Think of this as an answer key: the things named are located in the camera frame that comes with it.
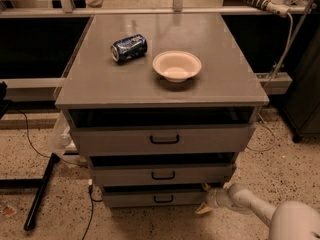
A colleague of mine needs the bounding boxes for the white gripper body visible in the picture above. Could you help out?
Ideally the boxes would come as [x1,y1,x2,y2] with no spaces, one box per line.
[206,188,233,208]

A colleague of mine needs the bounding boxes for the grey bottom drawer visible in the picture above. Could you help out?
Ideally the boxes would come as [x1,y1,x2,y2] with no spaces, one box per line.
[102,183,221,208]

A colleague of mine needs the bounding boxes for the grey drawer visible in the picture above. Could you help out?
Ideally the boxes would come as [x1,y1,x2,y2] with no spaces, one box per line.
[102,183,221,208]
[69,107,256,155]
[89,153,235,186]

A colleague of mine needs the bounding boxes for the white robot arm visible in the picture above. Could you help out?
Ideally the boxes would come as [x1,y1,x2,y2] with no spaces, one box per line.
[196,183,320,240]

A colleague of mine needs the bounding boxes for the grey middle drawer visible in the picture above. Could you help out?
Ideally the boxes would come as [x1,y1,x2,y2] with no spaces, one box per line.
[89,153,235,186]

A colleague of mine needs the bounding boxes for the grey top drawer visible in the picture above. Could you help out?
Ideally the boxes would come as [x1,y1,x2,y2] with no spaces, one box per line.
[69,107,256,155]

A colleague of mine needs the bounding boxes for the grey drawer cabinet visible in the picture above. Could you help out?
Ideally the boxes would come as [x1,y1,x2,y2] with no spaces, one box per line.
[54,13,270,209]

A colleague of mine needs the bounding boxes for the white paper bowl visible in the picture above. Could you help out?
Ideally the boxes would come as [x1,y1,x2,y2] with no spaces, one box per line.
[152,51,202,83]

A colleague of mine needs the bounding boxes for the clear plastic bag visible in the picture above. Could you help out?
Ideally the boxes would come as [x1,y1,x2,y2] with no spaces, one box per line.
[48,112,80,162]

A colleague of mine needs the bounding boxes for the blue soda can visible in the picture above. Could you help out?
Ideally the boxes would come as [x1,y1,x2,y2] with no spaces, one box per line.
[110,34,148,63]

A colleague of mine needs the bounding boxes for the white power strip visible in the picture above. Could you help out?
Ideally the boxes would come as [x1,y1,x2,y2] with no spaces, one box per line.
[242,0,290,17]

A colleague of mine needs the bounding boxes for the thin cable at right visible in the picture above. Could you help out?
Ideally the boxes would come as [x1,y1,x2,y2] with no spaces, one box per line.
[245,112,277,153]

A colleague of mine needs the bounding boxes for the black floor cable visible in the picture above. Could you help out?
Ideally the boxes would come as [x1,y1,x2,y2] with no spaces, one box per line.
[81,183,104,240]

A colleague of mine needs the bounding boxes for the black metal floor frame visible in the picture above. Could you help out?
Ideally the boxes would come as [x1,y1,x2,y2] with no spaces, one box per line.
[0,153,60,231]

